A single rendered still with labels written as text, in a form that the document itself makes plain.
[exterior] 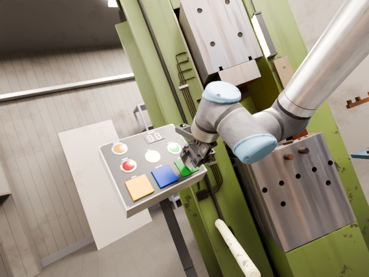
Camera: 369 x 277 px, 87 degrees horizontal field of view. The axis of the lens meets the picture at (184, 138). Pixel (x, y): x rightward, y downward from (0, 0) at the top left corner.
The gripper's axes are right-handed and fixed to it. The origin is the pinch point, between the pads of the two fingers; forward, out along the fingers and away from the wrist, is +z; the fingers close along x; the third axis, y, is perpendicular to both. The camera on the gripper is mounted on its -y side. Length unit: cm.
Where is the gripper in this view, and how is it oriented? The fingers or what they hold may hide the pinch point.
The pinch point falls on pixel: (186, 162)
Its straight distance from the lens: 77.3
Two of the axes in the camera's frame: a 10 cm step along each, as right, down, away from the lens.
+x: 8.2, -3.0, 4.9
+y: 5.3, 7.2, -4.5
